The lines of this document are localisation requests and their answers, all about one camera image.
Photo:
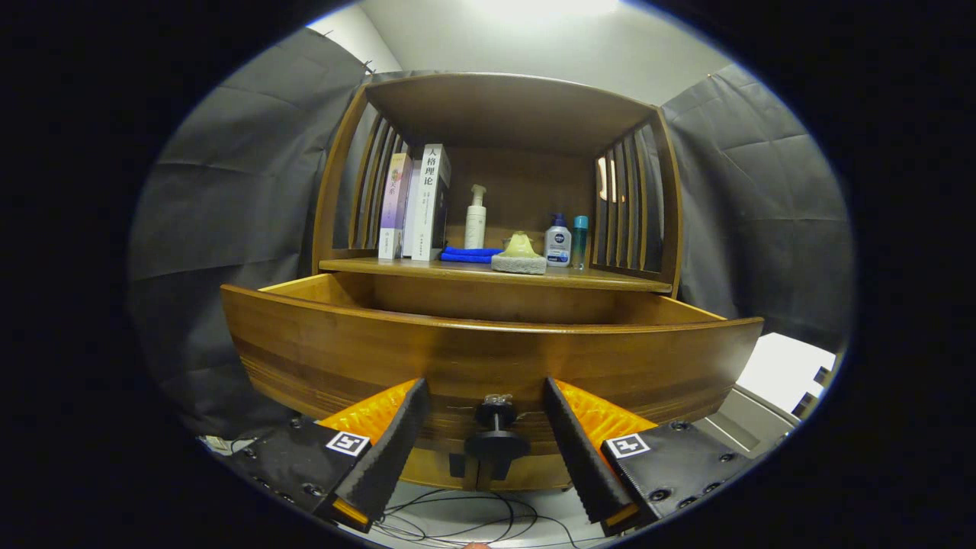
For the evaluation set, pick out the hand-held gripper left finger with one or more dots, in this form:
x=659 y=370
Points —
x=393 y=454

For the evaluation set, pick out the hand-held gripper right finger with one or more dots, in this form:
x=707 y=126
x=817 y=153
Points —
x=583 y=457

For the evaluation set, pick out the black drawer knob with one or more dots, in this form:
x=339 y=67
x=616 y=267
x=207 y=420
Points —
x=496 y=444

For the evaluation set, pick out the wooden drawer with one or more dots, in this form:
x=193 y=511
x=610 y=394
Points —
x=488 y=358

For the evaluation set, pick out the wooden countertop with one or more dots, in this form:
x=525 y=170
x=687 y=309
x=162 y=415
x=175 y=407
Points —
x=587 y=276

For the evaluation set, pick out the wooden cabinet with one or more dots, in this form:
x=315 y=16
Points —
x=526 y=183

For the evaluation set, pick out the white power strip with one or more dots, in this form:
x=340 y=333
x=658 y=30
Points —
x=217 y=444

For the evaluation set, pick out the blue folded cloth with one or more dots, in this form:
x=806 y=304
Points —
x=465 y=255

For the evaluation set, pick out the white bottle with blue pump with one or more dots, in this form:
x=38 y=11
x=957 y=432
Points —
x=557 y=244

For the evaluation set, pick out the teal bottle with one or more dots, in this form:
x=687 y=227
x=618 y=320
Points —
x=580 y=240

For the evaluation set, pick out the thin white book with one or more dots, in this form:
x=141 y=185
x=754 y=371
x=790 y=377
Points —
x=412 y=221

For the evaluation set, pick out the thick white book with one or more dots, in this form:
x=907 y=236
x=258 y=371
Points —
x=428 y=213

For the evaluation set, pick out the purple book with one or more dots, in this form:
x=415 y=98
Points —
x=394 y=206

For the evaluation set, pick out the large ceiling light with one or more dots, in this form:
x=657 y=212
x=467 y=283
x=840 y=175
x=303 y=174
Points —
x=541 y=6

